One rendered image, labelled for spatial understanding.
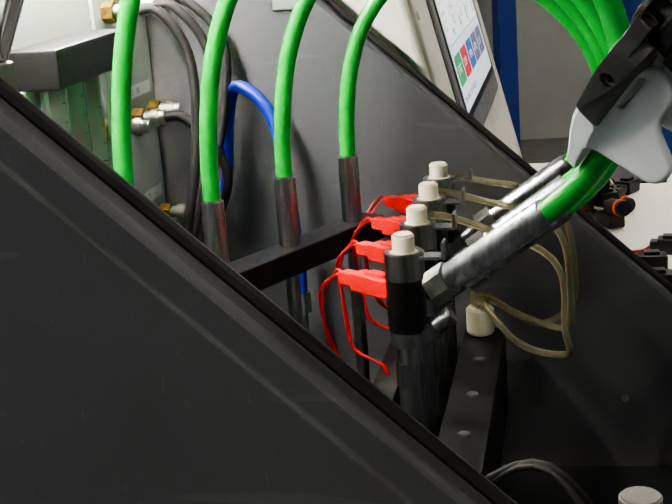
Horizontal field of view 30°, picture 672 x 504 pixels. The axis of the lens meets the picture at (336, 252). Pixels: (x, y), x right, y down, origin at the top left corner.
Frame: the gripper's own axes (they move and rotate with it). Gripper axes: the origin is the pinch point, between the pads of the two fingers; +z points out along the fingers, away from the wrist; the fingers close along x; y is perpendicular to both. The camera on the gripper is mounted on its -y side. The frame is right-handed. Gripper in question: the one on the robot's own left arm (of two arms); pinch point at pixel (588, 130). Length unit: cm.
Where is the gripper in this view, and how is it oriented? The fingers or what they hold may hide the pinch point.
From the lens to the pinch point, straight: 72.0
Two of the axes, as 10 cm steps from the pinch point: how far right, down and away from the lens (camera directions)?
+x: 6.8, -4.4, 5.8
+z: -3.1, 5.4, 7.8
